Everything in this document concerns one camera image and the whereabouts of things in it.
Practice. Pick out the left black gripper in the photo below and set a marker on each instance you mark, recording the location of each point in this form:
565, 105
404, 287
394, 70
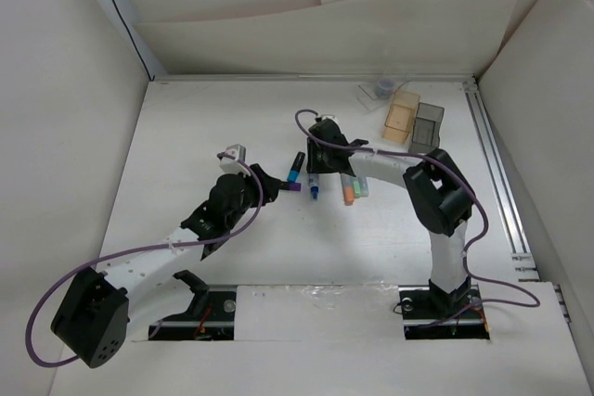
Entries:
269, 186

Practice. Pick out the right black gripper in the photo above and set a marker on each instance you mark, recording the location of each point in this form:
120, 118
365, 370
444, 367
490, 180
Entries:
314, 165

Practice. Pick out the clear blue glue pen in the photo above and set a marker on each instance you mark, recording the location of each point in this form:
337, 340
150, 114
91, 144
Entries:
313, 184

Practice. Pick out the black marker purple cap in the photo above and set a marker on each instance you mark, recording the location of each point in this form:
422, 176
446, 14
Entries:
291, 186

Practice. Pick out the black marker blue cap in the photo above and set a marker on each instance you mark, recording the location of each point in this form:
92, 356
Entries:
296, 167

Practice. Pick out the orange highlighter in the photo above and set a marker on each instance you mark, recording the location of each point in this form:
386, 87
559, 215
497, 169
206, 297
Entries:
347, 189

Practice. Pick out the green highlighter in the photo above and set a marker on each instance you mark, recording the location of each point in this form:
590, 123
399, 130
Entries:
356, 187

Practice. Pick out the blue highlighter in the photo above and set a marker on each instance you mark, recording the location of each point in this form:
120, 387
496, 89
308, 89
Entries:
363, 181

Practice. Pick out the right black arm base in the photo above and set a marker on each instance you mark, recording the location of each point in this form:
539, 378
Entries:
424, 319

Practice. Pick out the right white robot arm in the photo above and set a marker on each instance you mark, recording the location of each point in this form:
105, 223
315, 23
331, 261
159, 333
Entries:
438, 192

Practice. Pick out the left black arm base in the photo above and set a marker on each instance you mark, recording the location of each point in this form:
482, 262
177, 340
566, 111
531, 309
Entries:
209, 315

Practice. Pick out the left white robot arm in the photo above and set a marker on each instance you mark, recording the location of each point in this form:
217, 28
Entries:
100, 308

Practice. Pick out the clear plastic container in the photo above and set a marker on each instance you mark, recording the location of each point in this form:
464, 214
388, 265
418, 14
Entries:
366, 97

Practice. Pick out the orange translucent container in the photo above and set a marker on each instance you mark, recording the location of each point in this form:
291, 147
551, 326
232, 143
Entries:
400, 118

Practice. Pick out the grey translucent container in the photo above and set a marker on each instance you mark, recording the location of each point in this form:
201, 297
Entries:
425, 136

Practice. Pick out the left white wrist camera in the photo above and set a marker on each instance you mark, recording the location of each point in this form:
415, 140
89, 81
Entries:
232, 160

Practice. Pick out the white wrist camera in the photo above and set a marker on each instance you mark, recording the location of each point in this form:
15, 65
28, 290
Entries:
232, 160
322, 117

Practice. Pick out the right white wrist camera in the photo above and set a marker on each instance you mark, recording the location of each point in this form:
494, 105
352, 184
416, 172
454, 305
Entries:
322, 117

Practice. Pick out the aluminium rail right side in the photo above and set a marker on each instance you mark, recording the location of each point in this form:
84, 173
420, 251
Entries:
508, 214

